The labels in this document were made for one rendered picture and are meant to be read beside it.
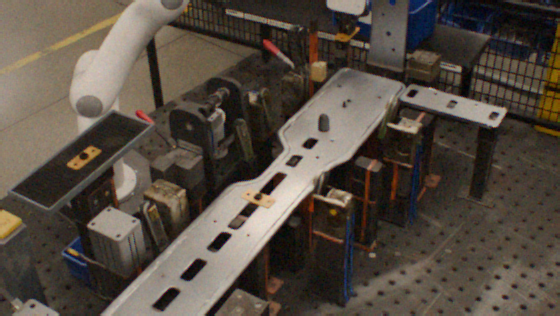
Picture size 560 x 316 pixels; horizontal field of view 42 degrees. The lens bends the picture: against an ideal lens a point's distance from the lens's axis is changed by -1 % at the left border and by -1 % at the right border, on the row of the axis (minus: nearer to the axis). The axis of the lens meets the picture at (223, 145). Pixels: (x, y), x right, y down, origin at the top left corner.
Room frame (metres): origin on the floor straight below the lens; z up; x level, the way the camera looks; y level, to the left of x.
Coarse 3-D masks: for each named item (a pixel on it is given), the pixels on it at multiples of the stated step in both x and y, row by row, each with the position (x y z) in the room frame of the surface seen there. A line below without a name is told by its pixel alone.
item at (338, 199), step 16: (336, 192) 1.30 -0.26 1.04; (320, 208) 1.29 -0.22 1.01; (336, 208) 1.26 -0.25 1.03; (352, 208) 1.28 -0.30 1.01; (320, 224) 1.29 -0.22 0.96; (336, 224) 1.27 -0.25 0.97; (352, 224) 1.28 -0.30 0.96; (320, 240) 1.29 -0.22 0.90; (336, 240) 1.26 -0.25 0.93; (352, 240) 1.28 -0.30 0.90; (320, 256) 1.29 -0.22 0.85; (336, 256) 1.26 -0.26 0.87; (320, 272) 1.28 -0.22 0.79; (336, 272) 1.26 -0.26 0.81; (320, 288) 1.28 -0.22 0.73; (336, 288) 1.26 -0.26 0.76; (352, 288) 1.30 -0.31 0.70
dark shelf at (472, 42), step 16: (240, 0) 2.41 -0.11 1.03; (256, 0) 2.40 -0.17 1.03; (272, 0) 2.39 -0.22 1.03; (288, 0) 2.38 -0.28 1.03; (304, 0) 2.37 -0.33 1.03; (320, 0) 2.35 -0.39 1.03; (240, 16) 2.33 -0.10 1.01; (256, 16) 2.28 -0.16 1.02; (272, 16) 2.26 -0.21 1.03; (288, 16) 2.25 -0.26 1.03; (304, 16) 2.24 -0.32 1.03; (320, 16) 2.23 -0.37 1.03; (320, 32) 2.13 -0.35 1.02; (448, 32) 2.05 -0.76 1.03; (464, 32) 2.04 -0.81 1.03; (368, 48) 2.03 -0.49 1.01; (416, 48) 1.96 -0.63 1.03; (432, 48) 1.96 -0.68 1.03; (448, 48) 1.95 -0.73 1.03; (464, 48) 1.94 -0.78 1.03; (480, 48) 1.93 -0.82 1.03; (448, 64) 1.87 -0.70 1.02; (464, 64) 1.85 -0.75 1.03
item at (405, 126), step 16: (400, 128) 1.54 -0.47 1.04; (416, 128) 1.53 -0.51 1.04; (384, 144) 1.56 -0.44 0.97; (400, 144) 1.54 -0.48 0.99; (416, 144) 1.52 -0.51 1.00; (384, 160) 1.55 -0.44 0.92; (400, 160) 1.53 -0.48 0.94; (416, 160) 1.52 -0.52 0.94; (400, 176) 1.54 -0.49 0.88; (416, 176) 1.53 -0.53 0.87; (384, 192) 1.55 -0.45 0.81; (400, 192) 1.54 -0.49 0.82; (416, 192) 1.54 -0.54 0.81; (384, 208) 1.55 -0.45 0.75; (400, 208) 1.52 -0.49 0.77; (400, 224) 1.51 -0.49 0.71
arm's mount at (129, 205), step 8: (128, 152) 1.89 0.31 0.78; (136, 152) 1.89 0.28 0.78; (128, 160) 1.85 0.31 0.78; (136, 160) 1.85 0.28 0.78; (144, 160) 1.85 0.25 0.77; (136, 168) 1.81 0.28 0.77; (144, 168) 1.81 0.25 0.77; (136, 176) 1.76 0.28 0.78; (144, 176) 1.77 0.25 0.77; (136, 184) 1.73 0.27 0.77; (144, 184) 1.73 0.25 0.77; (136, 192) 1.69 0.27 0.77; (120, 200) 1.66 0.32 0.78; (128, 200) 1.66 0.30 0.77; (136, 200) 1.66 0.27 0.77; (64, 208) 1.67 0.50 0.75; (120, 208) 1.62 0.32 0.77; (128, 208) 1.62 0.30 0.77; (136, 208) 1.62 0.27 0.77; (64, 216) 1.68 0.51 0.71; (72, 216) 1.64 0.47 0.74; (136, 216) 1.61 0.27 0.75; (72, 224) 1.65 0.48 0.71
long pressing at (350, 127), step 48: (336, 96) 1.78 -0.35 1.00; (384, 96) 1.76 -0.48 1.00; (288, 144) 1.56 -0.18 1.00; (336, 144) 1.55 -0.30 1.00; (240, 192) 1.38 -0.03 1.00; (288, 192) 1.37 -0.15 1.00; (192, 240) 1.23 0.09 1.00; (240, 240) 1.21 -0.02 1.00; (144, 288) 1.09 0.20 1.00; (192, 288) 1.08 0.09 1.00
